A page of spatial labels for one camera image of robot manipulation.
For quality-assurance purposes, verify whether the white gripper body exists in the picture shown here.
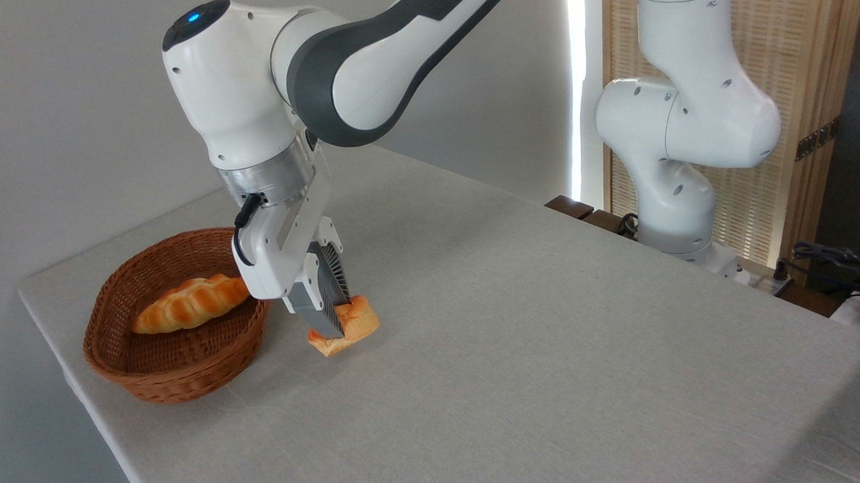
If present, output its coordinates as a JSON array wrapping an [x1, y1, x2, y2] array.
[[227, 147, 346, 302]]

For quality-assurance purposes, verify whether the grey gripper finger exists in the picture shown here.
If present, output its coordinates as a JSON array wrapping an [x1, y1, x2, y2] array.
[[306, 216, 352, 310], [281, 277, 348, 344]]

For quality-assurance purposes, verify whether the round bread bun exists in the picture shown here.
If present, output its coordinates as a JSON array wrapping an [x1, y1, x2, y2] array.
[[305, 294, 382, 358]]

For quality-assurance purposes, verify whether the long braided bread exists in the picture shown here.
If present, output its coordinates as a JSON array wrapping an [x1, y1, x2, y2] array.
[[130, 273, 253, 336]]

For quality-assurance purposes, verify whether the brown wicker basket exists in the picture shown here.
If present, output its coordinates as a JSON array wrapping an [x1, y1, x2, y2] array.
[[78, 226, 275, 408]]

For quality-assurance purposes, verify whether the dark wooden furniture piece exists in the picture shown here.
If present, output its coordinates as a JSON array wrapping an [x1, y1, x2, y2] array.
[[544, 194, 595, 223], [581, 207, 637, 243]]

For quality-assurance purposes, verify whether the black screen hinge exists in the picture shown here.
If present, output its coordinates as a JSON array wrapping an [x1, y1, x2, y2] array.
[[793, 116, 843, 162]]

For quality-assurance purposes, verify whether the wooden slatted screen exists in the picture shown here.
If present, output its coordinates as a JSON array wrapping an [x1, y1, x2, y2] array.
[[598, 0, 860, 278]]

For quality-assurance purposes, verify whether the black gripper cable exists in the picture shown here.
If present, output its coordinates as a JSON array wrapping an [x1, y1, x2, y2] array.
[[230, 192, 269, 270]]

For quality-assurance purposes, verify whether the black cable bundle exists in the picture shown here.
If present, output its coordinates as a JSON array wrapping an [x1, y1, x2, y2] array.
[[791, 231, 860, 306]]

